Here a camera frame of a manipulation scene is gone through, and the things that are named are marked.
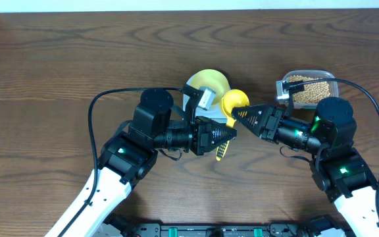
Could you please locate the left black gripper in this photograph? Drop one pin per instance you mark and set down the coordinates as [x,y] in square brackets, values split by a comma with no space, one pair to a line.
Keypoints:
[199,128]

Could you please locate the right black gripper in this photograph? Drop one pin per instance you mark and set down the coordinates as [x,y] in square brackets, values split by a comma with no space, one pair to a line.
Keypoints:
[268,122]

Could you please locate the yellow measuring scoop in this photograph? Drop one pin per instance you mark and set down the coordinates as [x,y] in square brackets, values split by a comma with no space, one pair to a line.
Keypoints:
[230,100]

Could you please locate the pale yellow plastic bowl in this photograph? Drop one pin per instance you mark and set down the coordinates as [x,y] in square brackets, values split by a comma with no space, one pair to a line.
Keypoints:
[212,79]

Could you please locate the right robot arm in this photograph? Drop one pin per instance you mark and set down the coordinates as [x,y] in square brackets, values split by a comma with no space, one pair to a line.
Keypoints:
[337,167]

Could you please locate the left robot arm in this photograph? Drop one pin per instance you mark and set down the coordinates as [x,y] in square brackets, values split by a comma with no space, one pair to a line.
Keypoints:
[132,151]

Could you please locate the white digital kitchen scale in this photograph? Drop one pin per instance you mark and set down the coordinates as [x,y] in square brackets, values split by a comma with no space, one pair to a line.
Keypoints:
[213,113]

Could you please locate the clear plastic container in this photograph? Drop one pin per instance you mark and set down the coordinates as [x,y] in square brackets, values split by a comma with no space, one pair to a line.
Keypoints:
[320,74]

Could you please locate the pile of soybeans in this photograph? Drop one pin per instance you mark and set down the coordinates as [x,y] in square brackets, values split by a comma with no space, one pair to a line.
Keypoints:
[312,93]

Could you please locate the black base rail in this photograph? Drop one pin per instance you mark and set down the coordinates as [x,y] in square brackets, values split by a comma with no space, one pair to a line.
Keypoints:
[323,226]

